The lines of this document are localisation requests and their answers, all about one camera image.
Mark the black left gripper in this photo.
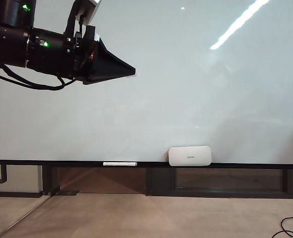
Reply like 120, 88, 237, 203
63, 24, 137, 86

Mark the large white glass whiteboard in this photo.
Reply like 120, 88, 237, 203
0, 0, 293, 164

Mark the white whiteboard marker pen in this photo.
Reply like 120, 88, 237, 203
102, 161, 138, 167

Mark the white rounded whiteboard eraser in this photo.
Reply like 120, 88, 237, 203
168, 145, 213, 167

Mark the black whiteboard tray ledge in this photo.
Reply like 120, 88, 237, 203
0, 159, 293, 171

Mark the black flat floor plate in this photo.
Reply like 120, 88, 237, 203
53, 190, 80, 196

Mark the black floor baseboard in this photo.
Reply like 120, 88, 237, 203
0, 190, 44, 198

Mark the grey metal floor strip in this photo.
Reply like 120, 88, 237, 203
0, 194, 52, 238

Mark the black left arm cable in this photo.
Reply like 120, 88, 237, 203
0, 63, 75, 91

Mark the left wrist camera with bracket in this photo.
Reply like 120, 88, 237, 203
64, 0, 103, 35

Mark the black lower support frame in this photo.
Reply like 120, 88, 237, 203
42, 165, 293, 199

